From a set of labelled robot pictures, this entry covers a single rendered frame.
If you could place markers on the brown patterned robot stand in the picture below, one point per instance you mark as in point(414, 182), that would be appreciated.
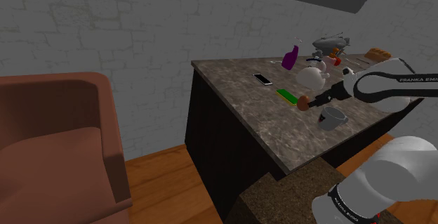
point(291, 192)

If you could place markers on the brown bread loaf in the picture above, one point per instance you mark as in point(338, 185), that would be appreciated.
point(377, 54)

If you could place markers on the dark counter with marble top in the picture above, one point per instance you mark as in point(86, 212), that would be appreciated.
point(219, 141)

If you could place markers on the grey metal kettle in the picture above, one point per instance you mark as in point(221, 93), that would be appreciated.
point(328, 42)

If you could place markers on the green and yellow sponge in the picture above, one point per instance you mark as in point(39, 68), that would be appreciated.
point(286, 96)

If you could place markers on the black and white phone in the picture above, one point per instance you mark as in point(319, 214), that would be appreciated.
point(263, 79)

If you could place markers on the purple spray bottle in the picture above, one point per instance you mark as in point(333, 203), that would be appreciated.
point(290, 60)

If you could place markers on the brown round potato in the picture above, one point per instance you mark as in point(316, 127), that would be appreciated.
point(302, 102)

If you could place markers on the brown armchair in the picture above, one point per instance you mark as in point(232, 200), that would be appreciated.
point(51, 168)

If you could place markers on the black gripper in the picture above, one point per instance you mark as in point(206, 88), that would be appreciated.
point(331, 94)

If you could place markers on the white round figure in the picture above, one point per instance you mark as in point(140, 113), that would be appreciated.
point(310, 78)

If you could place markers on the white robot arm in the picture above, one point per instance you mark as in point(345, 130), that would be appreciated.
point(386, 178)

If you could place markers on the orange and white figure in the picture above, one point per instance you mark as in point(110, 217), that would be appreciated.
point(333, 59)

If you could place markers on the grey mug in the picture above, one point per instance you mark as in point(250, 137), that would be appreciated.
point(330, 118)

